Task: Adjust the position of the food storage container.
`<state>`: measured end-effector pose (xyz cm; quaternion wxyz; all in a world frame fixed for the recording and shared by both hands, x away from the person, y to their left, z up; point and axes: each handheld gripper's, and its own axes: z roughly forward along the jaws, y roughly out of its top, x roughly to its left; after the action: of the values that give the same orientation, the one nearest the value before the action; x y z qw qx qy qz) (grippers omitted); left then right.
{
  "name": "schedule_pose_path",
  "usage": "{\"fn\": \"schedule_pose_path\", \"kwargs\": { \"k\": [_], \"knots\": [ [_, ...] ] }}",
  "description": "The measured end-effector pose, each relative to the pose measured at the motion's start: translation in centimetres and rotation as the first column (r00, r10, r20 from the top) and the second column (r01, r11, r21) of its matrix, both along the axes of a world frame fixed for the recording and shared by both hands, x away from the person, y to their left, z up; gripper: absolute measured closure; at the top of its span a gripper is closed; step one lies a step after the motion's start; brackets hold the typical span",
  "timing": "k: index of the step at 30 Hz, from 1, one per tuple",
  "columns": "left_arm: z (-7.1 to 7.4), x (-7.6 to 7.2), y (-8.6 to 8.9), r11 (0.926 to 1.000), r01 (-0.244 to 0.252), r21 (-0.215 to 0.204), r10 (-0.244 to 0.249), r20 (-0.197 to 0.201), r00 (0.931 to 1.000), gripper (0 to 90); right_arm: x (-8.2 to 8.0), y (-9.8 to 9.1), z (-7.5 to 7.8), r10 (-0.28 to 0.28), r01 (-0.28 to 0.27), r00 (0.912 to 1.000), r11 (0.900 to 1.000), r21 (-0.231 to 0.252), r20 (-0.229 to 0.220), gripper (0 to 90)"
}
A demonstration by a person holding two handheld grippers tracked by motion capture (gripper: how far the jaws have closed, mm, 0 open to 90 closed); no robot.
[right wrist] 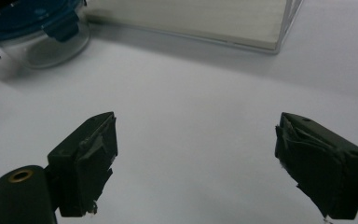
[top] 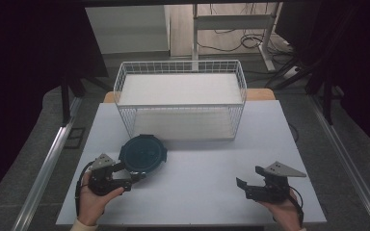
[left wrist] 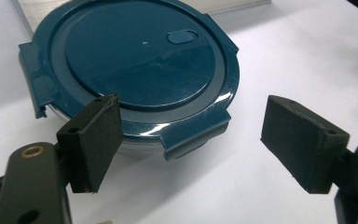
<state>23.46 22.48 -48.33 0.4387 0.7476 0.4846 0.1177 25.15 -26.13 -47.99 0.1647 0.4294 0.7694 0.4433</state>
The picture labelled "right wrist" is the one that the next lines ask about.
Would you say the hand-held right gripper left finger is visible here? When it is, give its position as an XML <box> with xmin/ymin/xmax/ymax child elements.
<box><xmin>47</xmin><ymin>111</ymin><xmax>119</xmax><ymax>218</ymax></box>

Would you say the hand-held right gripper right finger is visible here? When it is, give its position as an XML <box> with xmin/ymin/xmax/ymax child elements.
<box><xmin>274</xmin><ymin>112</ymin><xmax>358</xmax><ymax>220</ymax></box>

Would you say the clear round container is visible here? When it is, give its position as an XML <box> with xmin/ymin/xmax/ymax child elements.
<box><xmin>0</xmin><ymin>12</ymin><xmax>91</xmax><ymax>70</ymax></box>

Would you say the clear container with blue lid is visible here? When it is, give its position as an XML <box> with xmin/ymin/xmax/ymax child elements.
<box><xmin>0</xmin><ymin>0</ymin><xmax>88</xmax><ymax>60</ymax></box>

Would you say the clear rectangular box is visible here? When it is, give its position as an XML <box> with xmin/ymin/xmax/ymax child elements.
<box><xmin>82</xmin><ymin>0</ymin><xmax>305</xmax><ymax>56</ymax></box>

